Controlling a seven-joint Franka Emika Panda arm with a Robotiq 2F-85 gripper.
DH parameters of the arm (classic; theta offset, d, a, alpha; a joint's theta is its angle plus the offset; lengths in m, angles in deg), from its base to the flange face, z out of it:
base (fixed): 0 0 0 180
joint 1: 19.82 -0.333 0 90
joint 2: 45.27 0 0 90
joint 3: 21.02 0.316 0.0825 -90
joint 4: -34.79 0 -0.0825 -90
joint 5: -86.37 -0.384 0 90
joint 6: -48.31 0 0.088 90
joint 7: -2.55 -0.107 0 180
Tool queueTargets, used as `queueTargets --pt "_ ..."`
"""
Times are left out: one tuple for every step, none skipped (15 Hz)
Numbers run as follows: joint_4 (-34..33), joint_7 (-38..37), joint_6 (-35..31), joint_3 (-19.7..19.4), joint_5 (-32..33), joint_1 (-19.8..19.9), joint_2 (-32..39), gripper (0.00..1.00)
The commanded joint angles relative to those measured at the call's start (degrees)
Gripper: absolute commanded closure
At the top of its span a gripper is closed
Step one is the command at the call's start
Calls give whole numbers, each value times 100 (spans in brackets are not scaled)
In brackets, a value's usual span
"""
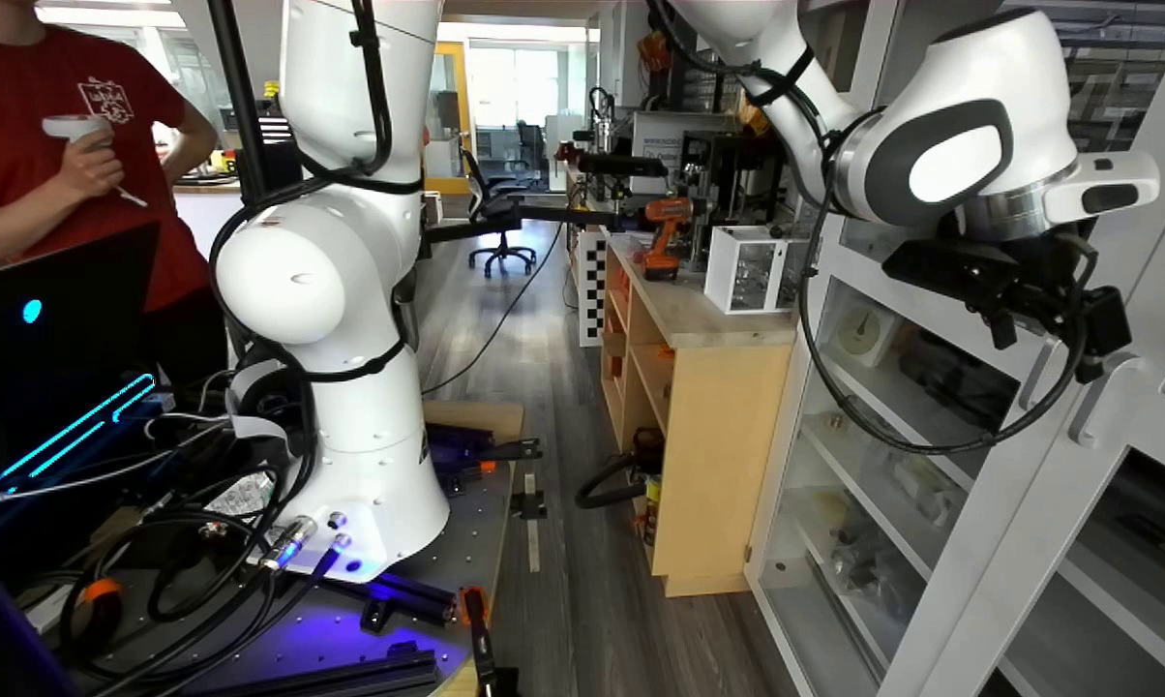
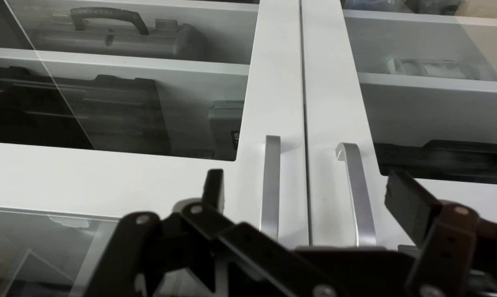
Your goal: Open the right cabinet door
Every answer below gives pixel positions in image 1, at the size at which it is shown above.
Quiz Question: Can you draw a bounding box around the person left forearm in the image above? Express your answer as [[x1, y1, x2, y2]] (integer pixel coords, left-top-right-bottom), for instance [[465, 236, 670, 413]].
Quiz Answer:
[[152, 102, 223, 187]]

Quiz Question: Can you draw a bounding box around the dark small parts drawer organizer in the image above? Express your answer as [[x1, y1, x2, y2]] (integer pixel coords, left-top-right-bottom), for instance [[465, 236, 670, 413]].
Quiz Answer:
[[1056, 0, 1165, 157]]

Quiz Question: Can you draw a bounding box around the silver cabinet door handle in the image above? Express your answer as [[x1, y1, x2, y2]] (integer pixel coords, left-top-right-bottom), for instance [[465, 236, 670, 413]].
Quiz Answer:
[[1066, 356, 1143, 454], [1014, 338, 1061, 418]]

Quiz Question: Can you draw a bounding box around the black office chair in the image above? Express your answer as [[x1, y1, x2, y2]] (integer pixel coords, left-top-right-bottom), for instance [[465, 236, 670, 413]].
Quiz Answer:
[[462, 152, 542, 279]]

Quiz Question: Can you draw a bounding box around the white handheld controller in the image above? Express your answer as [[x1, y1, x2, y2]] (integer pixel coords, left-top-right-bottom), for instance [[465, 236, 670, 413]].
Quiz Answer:
[[40, 111, 155, 213]]

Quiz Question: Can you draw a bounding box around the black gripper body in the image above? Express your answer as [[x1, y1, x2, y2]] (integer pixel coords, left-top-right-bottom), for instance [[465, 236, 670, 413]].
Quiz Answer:
[[990, 227, 1103, 341]]

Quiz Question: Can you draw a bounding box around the person in red shirt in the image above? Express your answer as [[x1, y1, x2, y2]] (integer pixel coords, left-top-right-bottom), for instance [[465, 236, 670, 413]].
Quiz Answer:
[[0, 0, 216, 310]]

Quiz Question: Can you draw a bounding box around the orange cordless drill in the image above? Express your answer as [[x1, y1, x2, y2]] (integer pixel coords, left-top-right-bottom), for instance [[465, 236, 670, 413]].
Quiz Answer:
[[634, 192, 701, 282]]

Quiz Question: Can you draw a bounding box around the black vertical stand pole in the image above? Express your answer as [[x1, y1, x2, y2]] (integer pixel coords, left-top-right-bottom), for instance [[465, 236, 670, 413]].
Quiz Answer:
[[207, 0, 283, 218]]

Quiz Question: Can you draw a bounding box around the person right hand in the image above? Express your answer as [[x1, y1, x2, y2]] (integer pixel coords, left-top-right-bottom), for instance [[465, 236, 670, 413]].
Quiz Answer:
[[58, 131, 129, 205]]

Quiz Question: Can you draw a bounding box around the white round object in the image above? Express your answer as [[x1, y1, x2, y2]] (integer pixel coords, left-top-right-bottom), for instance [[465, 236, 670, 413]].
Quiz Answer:
[[844, 310, 906, 375]]

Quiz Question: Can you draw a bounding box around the black bar clamp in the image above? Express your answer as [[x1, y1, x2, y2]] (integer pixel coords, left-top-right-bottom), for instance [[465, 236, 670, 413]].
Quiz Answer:
[[423, 431, 547, 481]]

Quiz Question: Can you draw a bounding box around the person right forearm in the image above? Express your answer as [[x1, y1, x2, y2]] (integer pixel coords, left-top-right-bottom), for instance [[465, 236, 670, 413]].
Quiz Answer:
[[0, 169, 91, 270]]

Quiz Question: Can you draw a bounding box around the black floor cable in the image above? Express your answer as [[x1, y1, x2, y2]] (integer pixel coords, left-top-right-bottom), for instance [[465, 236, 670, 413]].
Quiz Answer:
[[419, 222, 574, 403]]

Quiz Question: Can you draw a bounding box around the orange handled clamp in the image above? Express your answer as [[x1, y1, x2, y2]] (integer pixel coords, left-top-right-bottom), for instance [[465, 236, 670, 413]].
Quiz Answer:
[[458, 586, 521, 697]]

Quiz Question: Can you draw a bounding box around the black coiled hose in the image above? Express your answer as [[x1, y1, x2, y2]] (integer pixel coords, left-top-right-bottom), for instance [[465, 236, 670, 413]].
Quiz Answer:
[[574, 422, 670, 516]]

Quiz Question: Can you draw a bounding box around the white box with window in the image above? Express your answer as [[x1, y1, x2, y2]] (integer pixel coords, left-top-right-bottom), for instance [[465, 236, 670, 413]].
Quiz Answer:
[[701, 222, 788, 317]]

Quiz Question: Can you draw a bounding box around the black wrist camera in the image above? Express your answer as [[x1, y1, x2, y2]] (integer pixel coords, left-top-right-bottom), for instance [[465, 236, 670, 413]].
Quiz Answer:
[[883, 236, 1004, 321]]

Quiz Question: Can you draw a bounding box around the robot work table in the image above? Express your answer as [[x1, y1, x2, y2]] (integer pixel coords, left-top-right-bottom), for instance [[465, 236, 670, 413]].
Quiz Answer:
[[11, 400, 536, 697]]

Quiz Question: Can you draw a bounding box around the dark device box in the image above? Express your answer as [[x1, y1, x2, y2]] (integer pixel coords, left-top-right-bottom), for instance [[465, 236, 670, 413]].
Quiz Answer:
[[898, 324, 1025, 439]]

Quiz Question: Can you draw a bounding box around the black aluminium extrusion bar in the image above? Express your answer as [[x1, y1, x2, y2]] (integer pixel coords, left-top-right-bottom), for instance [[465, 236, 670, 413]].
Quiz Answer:
[[199, 639, 445, 697]]

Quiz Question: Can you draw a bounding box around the yellow framed door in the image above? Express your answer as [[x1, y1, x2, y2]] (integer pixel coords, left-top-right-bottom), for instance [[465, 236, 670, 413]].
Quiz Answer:
[[431, 35, 476, 197]]

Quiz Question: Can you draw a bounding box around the black laptop with cyan light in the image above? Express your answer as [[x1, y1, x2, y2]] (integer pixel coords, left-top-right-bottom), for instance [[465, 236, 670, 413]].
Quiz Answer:
[[0, 218, 180, 547]]

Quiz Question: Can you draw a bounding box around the black cable bundle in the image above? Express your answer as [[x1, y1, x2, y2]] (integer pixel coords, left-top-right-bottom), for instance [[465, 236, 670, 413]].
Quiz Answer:
[[35, 361, 329, 690]]

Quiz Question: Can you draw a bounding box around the checkerboard calibration board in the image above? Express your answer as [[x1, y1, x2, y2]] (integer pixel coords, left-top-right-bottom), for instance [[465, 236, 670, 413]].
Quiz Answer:
[[574, 224, 612, 348]]

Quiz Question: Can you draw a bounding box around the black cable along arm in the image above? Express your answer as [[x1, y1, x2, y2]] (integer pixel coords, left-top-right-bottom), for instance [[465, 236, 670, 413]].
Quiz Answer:
[[201, 0, 431, 391]]

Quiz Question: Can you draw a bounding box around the wooden shelf unit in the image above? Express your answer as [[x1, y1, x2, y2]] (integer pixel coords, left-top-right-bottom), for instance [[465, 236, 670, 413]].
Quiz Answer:
[[596, 227, 804, 600]]

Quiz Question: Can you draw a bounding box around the orange and black tool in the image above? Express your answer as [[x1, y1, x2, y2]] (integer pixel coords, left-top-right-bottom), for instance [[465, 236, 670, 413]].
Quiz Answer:
[[58, 572, 132, 648]]

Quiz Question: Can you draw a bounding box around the blue lit clamp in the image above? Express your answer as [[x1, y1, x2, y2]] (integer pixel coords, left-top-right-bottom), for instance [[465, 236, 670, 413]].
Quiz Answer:
[[361, 572, 462, 635]]

